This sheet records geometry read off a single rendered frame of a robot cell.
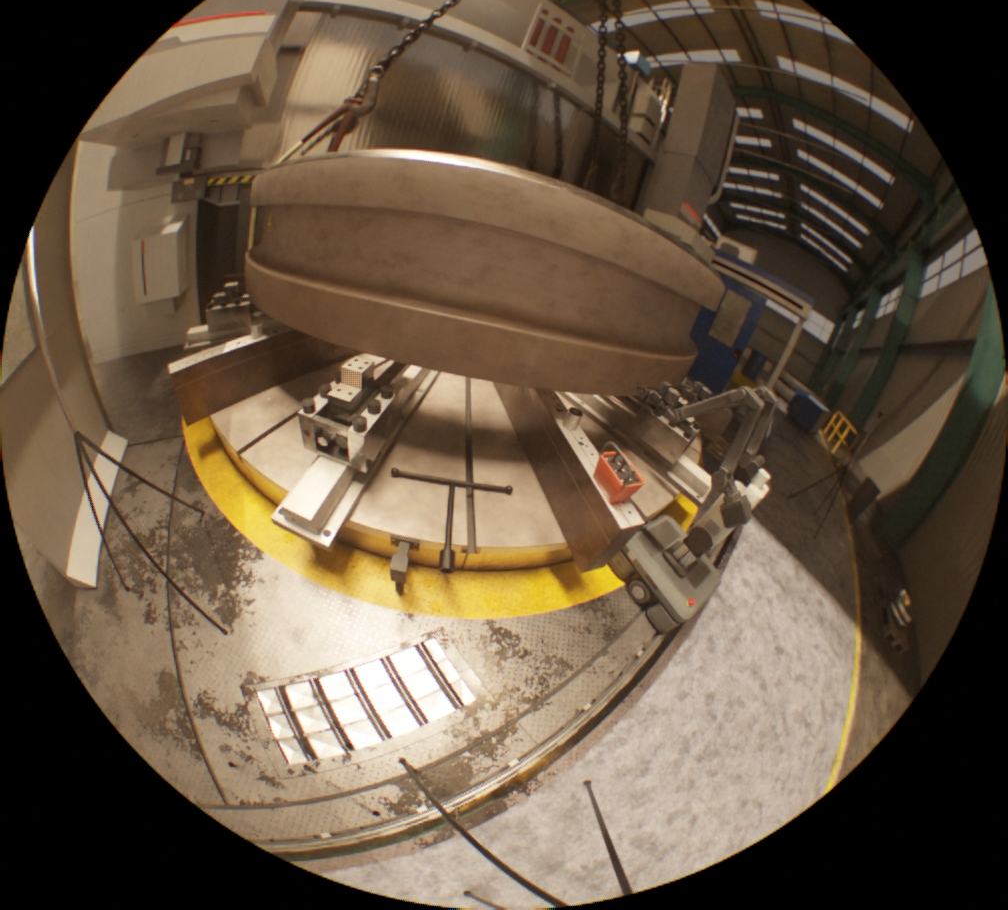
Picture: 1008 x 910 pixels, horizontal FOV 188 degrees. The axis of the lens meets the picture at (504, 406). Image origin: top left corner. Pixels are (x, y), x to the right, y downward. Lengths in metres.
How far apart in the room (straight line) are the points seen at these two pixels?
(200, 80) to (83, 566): 2.62
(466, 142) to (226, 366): 3.63
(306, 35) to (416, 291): 3.72
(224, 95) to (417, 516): 2.64
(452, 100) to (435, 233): 3.20
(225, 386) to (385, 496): 1.30
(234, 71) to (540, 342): 2.27
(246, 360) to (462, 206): 1.61
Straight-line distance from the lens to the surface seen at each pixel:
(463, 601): 1.63
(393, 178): 1.34
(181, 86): 2.29
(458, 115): 4.39
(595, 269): 1.51
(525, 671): 1.61
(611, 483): 1.27
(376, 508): 1.49
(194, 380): 2.13
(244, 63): 2.21
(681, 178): 5.72
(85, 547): 2.52
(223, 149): 3.08
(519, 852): 1.75
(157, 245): 3.88
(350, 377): 1.42
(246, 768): 1.74
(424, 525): 1.44
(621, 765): 1.82
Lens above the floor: 1.51
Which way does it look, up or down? 31 degrees down
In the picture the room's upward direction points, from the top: 17 degrees clockwise
